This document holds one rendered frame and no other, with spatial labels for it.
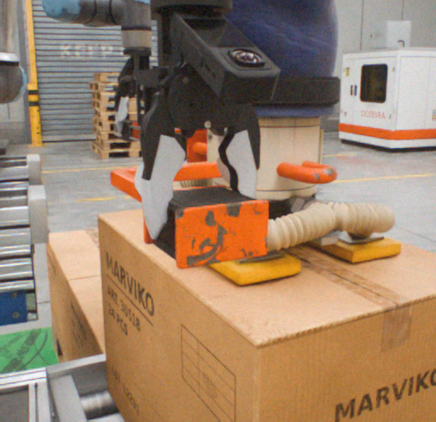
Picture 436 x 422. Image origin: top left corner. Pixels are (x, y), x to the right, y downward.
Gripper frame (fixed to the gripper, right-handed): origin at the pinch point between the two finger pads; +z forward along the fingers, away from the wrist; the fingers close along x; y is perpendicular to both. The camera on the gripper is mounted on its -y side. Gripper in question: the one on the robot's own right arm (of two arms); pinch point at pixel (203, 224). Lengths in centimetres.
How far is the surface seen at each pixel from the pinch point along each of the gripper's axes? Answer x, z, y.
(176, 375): -6.1, 28.5, 21.9
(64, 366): 2, 47, 65
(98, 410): -3, 55, 58
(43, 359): -10, 106, 182
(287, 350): -10.0, 15.4, 0.6
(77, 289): -14, 53, 122
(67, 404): 4, 48, 53
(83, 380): -2, 51, 64
